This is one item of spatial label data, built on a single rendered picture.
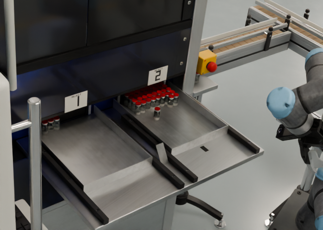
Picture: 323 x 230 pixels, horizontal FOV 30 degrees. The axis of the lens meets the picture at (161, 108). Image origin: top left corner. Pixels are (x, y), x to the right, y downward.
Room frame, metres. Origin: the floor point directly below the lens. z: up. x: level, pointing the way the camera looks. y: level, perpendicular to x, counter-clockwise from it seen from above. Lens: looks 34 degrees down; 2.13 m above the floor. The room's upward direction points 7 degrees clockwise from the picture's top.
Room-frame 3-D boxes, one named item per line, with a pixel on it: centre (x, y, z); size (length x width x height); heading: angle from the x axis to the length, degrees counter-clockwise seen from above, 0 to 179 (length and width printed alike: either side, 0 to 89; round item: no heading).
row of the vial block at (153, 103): (1.85, 0.03, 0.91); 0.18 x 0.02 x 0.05; 132
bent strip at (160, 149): (1.51, -0.05, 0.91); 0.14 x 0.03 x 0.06; 42
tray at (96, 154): (1.56, 0.22, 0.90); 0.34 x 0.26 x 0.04; 42
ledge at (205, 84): (2.08, -0.12, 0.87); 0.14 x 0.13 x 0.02; 42
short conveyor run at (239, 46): (2.34, -0.25, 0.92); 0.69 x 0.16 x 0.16; 132
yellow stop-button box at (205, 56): (2.04, -0.14, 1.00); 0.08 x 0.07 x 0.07; 42
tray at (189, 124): (1.78, -0.03, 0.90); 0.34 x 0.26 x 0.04; 42
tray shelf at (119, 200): (1.62, 0.05, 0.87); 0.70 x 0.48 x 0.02; 132
